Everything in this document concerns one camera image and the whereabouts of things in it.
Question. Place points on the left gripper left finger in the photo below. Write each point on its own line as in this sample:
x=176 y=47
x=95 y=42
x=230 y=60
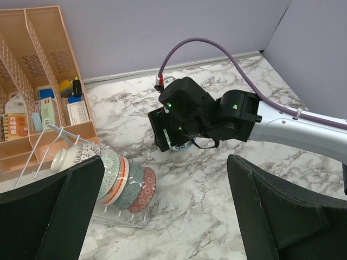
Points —
x=49 y=218

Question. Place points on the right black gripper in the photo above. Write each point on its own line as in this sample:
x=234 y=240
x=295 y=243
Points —
x=187 y=112

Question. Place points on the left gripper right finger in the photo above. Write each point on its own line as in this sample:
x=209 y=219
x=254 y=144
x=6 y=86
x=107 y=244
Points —
x=281 y=220

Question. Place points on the purple pattern white bowl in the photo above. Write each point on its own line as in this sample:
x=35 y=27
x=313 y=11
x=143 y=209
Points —
x=66 y=158

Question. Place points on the red floral outside bowl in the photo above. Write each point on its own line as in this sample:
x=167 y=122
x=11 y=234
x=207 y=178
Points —
x=147 y=192

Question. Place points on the blue wave outside bowl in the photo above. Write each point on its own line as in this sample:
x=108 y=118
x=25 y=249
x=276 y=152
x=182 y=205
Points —
x=132 y=188

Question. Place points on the orange white floral bowl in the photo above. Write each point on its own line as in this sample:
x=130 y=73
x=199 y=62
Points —
x=119 y=185

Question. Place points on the green mandala pattern bowl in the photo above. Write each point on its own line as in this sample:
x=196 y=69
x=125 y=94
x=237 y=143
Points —
x=111 y=163

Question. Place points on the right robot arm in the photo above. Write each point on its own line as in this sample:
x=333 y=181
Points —
x=246 y=117

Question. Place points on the green leaf pattern bowl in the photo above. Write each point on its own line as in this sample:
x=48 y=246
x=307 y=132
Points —
x=181 y=148

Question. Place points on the orange spiral notebook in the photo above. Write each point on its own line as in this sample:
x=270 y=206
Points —
x=15 y=126

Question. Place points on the light blue eraser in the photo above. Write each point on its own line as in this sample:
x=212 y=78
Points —
x=37 y=122

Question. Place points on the white label box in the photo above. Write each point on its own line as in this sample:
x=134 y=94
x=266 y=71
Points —
x=77 y=112

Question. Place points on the orange plastic file organizer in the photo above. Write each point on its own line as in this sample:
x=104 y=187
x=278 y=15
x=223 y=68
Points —
x=36 y=53

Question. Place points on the green white box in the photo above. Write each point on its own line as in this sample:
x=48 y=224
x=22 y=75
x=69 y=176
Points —
x=47 y=109

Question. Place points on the black yellow marker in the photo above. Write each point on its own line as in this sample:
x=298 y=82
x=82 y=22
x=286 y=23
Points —
x=77 y=88

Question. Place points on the white paper pack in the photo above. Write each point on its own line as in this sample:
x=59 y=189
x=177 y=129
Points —
x=15 y=105

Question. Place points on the blue box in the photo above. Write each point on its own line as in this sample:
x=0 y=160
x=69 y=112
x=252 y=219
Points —
x=46 y=93

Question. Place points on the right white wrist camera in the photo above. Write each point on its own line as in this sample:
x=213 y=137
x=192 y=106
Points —
x=161 y=82

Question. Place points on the white wire dish rack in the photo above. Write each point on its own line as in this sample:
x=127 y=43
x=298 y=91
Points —
x=38 y=163

